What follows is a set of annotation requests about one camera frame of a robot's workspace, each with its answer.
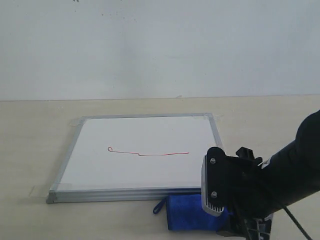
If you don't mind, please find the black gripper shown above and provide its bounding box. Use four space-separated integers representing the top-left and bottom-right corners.
225 147 273 240

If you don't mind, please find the blue microfibre cloth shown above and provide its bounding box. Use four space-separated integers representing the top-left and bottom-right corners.
152 194 232 232

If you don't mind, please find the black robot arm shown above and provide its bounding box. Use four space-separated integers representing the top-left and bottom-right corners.
235 111 320 240

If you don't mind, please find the white board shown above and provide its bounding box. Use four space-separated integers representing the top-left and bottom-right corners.
46 113 222 204

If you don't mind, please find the clear tape back right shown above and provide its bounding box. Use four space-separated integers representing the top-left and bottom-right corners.
192 112 224 122

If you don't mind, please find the clear tape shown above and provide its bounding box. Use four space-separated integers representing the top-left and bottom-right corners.
28 183 72 199
69 117 87 127
192 112 224 122

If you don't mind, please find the clear tape back left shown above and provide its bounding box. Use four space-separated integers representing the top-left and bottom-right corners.
69 117 87 127

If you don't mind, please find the clear tape front left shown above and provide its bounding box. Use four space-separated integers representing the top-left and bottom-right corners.
28 183 72 199

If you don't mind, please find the black camera cable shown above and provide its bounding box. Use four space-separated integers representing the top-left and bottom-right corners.
282 204 320 240

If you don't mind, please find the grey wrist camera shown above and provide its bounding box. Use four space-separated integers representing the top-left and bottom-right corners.
201 147 232 217

